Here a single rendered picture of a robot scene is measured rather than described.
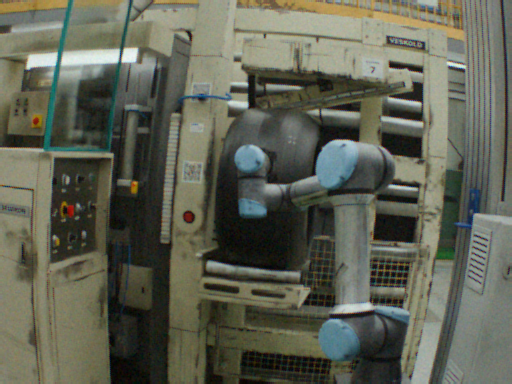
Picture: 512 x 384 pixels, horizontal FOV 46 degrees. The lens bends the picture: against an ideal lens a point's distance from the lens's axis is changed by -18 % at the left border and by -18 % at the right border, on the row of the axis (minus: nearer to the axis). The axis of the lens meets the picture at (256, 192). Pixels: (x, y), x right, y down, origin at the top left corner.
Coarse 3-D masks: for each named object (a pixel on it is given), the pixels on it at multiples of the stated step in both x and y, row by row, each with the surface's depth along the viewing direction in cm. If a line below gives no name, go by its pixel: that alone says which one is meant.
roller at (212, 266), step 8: (208, 264) 247; (216, 264) 247; (224, 264) 246; (232, 264) 246; (240, 264) 247; (216, 272) 247; (224, 272) 246; (232, 272) 245; (240, 272) 245; (248, 272) 244; (256, 272) 244; (264, 272) 243; (272, 272) 243; (280, 272) 243; (288, 272) 242; (296, 272) 242; (304, 272) 243; (280, 280) 243; (288, 280) 242; (296, 280) 242
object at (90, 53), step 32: (96, 0) 210; (128, 0) 240; (64, 32) 191; (96, 32) 216; (64, 64) 196; (96, 64) 222; (64, 96) 201; (96, 96) 228; (64, 128) 205; (96, 128) 232
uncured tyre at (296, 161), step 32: (256, 128) 238; (288, 128) 237; (224, 160) 235; (288, 160) 230; (224, 192) 233; (224, 224) 235; (256, 224) 232; (288, 224) 230; (224, 256) 250; (256, 256) 240; (288, 256) 238
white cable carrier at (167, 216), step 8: (176, 120) 256; (176, 128) 256; (176, 136) 256; (168, 144) 257; (176, 144) 257; (168, 152) 257; (176, 152) 261; (168, 160) 257; (168, 168) 257; (168, 176) 257; (168, 184) 258; (168, 192) 258; (168, 200) 258; (168, 208) 258; (168, 216) 258; (168, 224) 258; (168, 232) 258; (168, 240) 258
